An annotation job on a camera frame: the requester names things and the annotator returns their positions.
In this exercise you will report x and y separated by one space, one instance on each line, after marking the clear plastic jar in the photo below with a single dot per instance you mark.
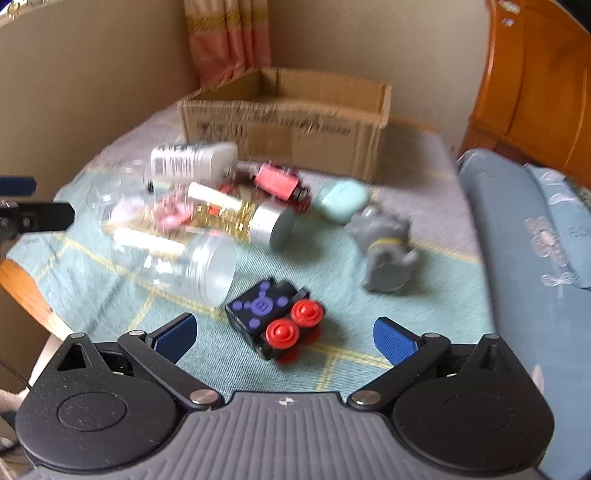
203 272

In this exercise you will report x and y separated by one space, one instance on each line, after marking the light blue floral pillow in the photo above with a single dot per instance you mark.
558 221

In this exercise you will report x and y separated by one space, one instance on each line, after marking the mint green case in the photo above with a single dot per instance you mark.
341 198

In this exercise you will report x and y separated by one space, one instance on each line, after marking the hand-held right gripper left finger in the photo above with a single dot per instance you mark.
175 337

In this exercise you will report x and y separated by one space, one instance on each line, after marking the white plastic bottle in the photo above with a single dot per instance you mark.
194 162

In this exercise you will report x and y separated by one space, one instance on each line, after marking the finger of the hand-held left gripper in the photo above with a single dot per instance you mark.
41 216
18 185

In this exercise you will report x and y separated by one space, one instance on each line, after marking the capsule bottle silver cap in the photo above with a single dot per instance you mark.
272 226

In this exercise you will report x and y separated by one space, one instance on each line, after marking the black toy train red wheels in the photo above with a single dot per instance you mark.
258 310

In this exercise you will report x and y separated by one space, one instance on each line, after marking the plaid blanket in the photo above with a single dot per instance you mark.
323 286

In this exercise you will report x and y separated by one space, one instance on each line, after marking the grey animal toy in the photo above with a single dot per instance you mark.
383 263

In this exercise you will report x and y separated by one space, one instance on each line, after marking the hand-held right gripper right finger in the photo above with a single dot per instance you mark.
395 339

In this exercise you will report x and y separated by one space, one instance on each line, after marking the pink striped curtain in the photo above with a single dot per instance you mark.
231 41

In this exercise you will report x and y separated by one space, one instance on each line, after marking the brown cardboard box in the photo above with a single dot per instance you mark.
300 138

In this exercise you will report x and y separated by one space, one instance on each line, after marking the wooden bed rail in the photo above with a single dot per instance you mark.
27 295

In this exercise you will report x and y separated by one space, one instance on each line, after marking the wooden headboard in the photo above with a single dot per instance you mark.
535 92

